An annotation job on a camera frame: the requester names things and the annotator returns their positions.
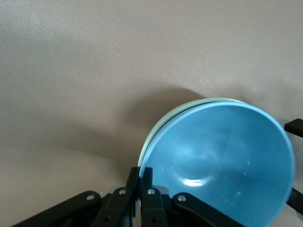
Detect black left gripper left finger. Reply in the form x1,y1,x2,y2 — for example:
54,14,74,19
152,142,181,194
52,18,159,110
10,166,141,227

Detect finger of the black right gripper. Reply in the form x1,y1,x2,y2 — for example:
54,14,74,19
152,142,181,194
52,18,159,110
287,187,303,216
284,118,303,139

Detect pale green bowl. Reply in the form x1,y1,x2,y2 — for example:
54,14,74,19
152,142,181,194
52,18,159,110
137,97,249,169

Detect blue bowl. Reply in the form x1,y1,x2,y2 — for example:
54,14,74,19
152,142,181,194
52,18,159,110
138,102,295,227

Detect brown table cloth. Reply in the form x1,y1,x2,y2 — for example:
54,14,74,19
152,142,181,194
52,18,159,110
0,0,303,227

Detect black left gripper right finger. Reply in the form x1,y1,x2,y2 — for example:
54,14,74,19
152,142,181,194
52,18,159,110
141,167,244,227

